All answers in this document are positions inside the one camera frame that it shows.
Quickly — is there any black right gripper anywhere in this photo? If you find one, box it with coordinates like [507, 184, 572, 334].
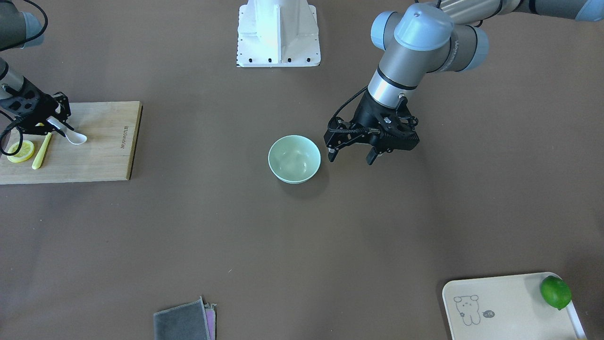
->
[0, 77, 74, 137]

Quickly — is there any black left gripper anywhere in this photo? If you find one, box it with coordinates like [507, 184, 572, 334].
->
[324, 88, 420, 166]

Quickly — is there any white ceramic spoon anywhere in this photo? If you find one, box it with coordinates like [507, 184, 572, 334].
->
[47, 116, 88, 145]

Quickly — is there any green bowl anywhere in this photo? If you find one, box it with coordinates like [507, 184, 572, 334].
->
[268, 135, 321, 184]

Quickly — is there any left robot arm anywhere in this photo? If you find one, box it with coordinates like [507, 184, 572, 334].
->
[324, 0, 603, 164]

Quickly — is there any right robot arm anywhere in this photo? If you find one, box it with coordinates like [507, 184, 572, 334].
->
[0, 0, 74, 136]

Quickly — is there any yellow plastic knife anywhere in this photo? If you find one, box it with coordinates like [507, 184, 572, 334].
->
[32, 133, 52, 170]

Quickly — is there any bamboo cutting board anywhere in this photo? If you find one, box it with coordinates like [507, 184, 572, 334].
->
[0, 101, 143, 185]

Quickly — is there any beige tray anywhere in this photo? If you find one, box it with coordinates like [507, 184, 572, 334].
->
[442, 272, 587, 340]

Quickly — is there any grey folded cloth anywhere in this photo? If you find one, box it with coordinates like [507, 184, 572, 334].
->
[153, 297, 217, 340]

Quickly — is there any lime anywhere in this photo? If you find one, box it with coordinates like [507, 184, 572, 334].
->
[539, 275, 572, 310]

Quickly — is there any lemon slice near handle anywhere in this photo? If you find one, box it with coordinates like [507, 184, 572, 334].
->
[7, 140, 36, 163]

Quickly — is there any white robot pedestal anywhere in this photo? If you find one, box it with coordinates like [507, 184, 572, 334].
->
[236, 0, 321, 68]

